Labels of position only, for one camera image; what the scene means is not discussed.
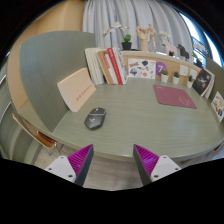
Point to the colourful illustrated card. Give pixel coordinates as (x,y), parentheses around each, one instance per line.
(219,105)

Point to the black cover book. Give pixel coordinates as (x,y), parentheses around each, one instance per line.
(202,81)

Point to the wooden artist mannequin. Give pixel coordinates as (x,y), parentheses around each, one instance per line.
(151,35)

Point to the green desk divider panel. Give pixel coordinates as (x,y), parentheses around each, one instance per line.
(46,66)
(216,75)

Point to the beige book with red text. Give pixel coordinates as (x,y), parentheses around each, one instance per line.
(76,89)

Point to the brown-spined book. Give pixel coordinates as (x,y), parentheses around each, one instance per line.
(104,66)

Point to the wooden desk back shelf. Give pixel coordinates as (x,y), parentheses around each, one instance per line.
(173,63)

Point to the light grey curtain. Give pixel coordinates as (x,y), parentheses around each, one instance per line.
(140,15)

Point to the white sticker sheet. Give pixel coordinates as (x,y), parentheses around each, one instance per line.
(141,68)

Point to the white orchid in black pot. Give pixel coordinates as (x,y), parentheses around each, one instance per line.
(199,62)
(126,45)

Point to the black wooden horse figure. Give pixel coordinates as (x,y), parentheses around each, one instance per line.
(183,51)

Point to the pink mouse pad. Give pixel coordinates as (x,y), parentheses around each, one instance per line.
(173,96)

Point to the thick white book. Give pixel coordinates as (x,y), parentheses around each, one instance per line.
(91,65)

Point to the purple round number sticker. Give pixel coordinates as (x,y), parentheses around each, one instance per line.
(160,68)

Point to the wooden chair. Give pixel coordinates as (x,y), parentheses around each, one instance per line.
(40,137)

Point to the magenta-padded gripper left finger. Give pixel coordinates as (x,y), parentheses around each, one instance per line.
(60,166)

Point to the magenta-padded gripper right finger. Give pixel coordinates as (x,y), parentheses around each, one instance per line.
(164,166)

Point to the white wall socket plate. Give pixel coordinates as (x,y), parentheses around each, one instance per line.
(193,73)
(184,70)

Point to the dark grey computer mouse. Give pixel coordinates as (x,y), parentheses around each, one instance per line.
(95,118)

